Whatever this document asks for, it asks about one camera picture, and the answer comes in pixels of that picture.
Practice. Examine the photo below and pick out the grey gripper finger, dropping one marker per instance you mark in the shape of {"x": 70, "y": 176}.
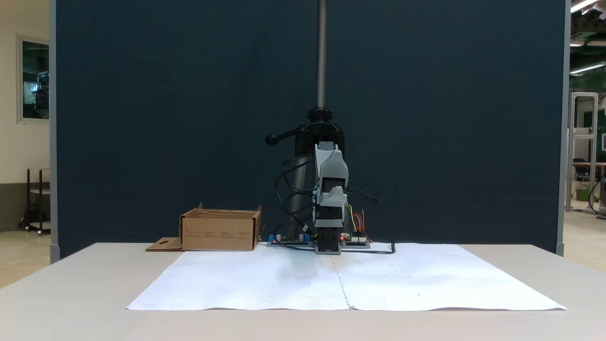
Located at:
{"x": 334, "y": 161}

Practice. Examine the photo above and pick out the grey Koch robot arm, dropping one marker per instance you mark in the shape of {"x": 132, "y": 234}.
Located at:
{"x": 327, "y": 218}

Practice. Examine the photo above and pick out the blue circuit board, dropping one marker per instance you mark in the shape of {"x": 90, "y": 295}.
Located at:
{"x": 289, "y": 242}

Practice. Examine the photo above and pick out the black tripod with metal column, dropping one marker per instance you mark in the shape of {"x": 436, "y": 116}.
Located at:
{"x": 321, "y": 71}

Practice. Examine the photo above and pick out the white paper sheet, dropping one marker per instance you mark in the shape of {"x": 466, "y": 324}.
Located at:
{"x": 284, "y": 284}

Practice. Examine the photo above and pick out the brown cardboard box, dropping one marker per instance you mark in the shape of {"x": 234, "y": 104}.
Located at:
{"x": 218, "y": 232}

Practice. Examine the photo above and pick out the dark blue partition panel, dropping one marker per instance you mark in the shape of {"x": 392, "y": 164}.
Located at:
{"x": 142, "y": 118}

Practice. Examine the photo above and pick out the fluorescent ceiling light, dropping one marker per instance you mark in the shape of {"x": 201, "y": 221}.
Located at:
{"x": 583, "y": 4}
{"x": 587, "y": 68}

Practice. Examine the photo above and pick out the dark shelf cart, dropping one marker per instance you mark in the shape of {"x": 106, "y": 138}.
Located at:
{"x": 38, "y": 199}

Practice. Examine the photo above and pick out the aluminium frame rack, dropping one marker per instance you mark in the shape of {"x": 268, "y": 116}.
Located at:
{"x": 583, "y": 142}

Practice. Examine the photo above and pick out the framed wall window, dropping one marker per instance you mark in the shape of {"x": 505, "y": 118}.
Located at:
{"x": 35, "y": 80}

